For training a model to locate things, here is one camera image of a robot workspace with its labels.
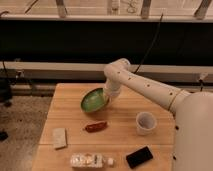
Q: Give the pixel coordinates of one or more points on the red chili pepper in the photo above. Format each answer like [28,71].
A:
[95,127]

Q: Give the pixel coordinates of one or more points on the green ceramic bowl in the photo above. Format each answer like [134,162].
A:
[93,101]

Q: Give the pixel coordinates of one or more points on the clear plastic water bottle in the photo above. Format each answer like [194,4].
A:
[90,160]

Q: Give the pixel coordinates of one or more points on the black smartphone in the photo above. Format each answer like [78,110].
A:
[139,157]

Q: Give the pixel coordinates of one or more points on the white paper cup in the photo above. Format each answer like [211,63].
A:
[145,123]

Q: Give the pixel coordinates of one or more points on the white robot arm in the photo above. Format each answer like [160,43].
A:
[193,113]

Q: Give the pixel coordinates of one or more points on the white sponge block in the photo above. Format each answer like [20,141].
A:
[59,138]

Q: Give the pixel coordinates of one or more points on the black chair base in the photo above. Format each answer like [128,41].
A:
[5,96]

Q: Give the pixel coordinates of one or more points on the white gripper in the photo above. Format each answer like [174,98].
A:
[111,89]

